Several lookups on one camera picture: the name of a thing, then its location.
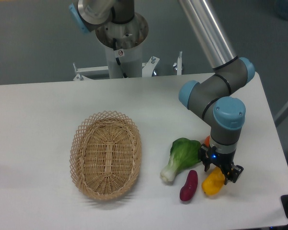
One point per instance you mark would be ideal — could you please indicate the green bok choy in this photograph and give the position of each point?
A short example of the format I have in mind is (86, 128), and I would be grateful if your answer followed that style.
(183, 155)

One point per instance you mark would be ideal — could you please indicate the purple sweet potato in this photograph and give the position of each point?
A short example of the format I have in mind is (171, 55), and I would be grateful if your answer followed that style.
(188, 190)

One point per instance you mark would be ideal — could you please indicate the orange tangerine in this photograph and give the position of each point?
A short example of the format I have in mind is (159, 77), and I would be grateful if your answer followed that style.
(207, 141)

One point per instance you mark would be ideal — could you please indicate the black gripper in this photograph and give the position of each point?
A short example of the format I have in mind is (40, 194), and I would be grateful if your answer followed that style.
(208, 155)

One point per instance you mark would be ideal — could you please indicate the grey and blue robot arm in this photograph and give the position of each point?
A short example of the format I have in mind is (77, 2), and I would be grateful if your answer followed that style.
(120, 28)

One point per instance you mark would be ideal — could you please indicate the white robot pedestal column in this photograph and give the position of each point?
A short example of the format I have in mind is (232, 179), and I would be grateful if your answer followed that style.
(124, 63)

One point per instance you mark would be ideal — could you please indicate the white metal base frame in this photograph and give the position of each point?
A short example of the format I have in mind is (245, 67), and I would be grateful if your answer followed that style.
(101, 72)

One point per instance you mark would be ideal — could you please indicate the woven wicker basket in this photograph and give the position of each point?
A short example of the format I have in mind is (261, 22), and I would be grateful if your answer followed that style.
(105, 156)

